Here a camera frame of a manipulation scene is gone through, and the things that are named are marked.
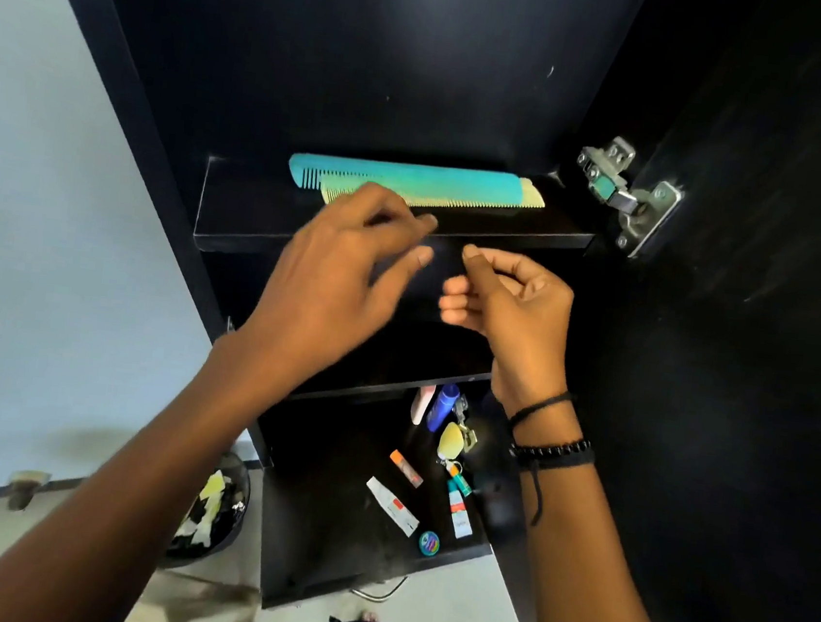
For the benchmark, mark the person's right hand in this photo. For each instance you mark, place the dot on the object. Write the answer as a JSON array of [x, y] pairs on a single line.
[[525, 334]]

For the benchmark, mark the person's left hand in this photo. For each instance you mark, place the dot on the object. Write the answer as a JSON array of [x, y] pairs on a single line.
[[317, 290]]

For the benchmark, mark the person's right thumb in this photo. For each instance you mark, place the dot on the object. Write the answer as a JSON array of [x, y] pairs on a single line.
[[483, 280]]

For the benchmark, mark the person's left thumb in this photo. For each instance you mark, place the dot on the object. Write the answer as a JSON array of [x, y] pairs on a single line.
[[404, 271]]

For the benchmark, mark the person's left forearm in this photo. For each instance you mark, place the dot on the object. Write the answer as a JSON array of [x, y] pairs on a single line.
[[142, 498]]

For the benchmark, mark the person's right forearm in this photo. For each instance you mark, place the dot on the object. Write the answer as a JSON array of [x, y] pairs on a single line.
[[578, 559]]

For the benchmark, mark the pale yellow plastic comb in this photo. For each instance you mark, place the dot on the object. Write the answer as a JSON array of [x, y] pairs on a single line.
[[459, 199]]

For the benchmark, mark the teal plastic comb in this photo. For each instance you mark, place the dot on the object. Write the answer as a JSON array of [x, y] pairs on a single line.
[[410, 174]]

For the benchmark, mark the blue bottle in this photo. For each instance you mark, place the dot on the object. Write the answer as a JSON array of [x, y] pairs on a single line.
[[443, 407]]

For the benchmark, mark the pink tube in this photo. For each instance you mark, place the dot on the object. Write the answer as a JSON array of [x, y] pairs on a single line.
[[422, 405]]

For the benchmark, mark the small metal door hinge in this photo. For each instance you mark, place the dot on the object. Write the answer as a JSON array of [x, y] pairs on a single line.
[[466, 430]]

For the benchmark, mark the yellow egg-shaped sponge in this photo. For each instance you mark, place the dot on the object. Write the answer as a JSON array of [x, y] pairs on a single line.
[[451, 441]]

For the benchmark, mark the large metal door hinge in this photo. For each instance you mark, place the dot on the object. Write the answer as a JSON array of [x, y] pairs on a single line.
[[631, 195]]

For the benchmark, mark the orange tube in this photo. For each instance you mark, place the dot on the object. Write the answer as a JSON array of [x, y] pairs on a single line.
[[405, 468]]

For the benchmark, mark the small teal tube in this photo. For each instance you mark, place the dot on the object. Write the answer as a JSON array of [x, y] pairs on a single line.
[[459, 479]]

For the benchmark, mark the black wooden cabinet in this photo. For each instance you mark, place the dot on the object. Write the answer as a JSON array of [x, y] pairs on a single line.
[[348, 66]]

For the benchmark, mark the white and teal tube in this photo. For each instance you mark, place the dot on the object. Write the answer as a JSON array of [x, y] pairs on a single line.
[[459, 511]]

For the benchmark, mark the white tube with red band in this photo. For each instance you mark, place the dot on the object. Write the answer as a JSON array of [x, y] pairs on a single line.
[[392, 506]]

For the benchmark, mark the small round colourful tin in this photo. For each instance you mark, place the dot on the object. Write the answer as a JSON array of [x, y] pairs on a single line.
[[428, 544]]

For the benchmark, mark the black cabinet door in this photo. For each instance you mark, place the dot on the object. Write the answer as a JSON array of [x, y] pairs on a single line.
[[764, 286]]

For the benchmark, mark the black trash bin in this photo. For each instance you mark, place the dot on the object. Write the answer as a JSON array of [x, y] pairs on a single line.
[[232, 515]]

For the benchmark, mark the crumpled paper waste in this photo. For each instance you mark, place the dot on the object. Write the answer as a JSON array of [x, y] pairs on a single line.
[[206, 512]]

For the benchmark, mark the person's foot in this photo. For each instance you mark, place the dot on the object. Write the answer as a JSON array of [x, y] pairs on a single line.
[[369, 617]]

